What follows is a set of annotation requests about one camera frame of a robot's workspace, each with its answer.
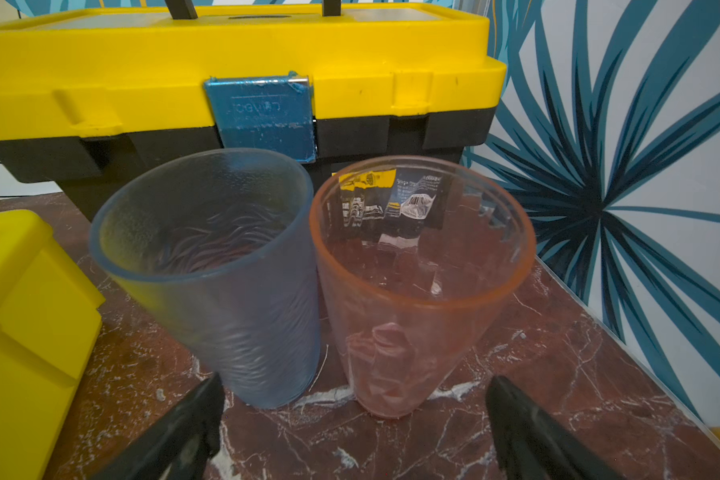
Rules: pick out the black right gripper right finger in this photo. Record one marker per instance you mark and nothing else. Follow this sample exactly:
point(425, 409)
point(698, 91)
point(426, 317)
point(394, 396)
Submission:
point(531, 444)

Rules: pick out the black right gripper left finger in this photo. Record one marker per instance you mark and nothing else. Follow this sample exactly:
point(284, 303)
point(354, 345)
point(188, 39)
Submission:
point(180, 443)

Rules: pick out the yellow plastic bin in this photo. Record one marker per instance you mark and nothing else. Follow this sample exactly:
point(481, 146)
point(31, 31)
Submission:
point(49, 323)

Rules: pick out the blue translucent plastic cup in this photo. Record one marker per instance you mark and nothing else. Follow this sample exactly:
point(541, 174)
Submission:
point(216, 247)

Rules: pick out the yellow black toolbox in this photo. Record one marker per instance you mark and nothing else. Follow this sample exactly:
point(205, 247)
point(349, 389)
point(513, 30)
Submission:
point(91, 99)

